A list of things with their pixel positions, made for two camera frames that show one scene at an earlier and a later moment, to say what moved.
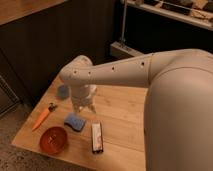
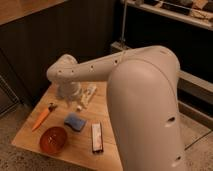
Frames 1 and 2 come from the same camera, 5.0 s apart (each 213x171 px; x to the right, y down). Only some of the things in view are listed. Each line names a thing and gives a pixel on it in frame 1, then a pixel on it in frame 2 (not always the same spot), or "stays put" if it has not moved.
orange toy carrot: (51, 108) stays put
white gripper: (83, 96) to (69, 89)
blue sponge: (74, 122) stays put
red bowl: (53, 140) stays put
